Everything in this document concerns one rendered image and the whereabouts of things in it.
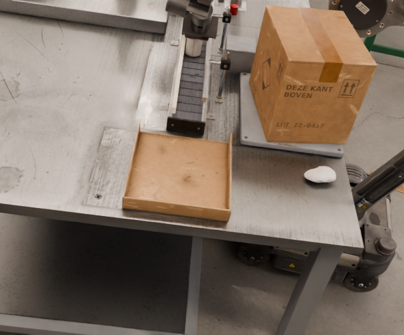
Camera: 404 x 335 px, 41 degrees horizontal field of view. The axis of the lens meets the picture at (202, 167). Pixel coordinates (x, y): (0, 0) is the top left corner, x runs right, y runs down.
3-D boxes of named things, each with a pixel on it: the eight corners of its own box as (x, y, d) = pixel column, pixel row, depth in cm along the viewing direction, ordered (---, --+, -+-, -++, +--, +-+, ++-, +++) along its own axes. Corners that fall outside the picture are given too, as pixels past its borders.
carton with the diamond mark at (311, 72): (248, 82, 176) (265, 4, 158) (318, 86, 180) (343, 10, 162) (266, 142, 154) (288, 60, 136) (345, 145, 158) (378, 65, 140)
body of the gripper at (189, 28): (183, 14, 160) (185, 3, 153) (218, 19, 160) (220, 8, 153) (181, 35, 159) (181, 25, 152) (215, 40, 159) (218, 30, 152)
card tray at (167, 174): (138, 131, 153) (139, 120, 151) (229, 143, 155) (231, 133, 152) (121, 209, 131) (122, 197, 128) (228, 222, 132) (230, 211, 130)
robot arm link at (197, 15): (208, 20, 146) (216, 2, 147) (185, 12, 146) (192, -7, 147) (206, 30, 153) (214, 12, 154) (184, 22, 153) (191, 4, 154)
